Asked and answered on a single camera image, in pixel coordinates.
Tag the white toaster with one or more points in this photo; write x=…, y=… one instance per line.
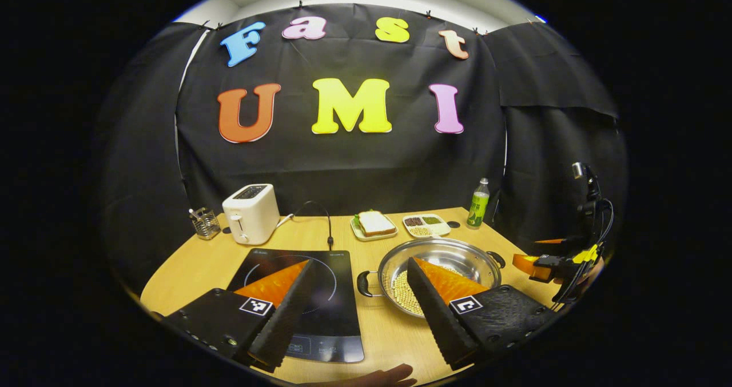
x=251, y=212

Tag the pile of soybeans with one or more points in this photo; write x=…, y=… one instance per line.
x=403, y=292

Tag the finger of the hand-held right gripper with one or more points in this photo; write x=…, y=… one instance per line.
x=550, y=240
x=532, y=267

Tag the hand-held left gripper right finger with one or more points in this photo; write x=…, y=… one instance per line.
x=437, y=318

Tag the stainless steel pot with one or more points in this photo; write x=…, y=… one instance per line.
x=457, y=255

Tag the divided tray of grains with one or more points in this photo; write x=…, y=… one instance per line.
x=426, y=224

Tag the green drink bottle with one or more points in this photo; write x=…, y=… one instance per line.
x=478, y=207

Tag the black backdrop cloth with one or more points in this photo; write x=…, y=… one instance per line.
x=354, y=164

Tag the black induction cooktop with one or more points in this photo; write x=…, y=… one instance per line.
x=337, y=307

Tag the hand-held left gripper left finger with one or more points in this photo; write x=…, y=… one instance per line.
x=286, y=318

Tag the white sandwich plate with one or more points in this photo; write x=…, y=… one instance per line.
x=372, y=237

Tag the sandwich with lettuce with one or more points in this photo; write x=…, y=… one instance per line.
x=374, y=223

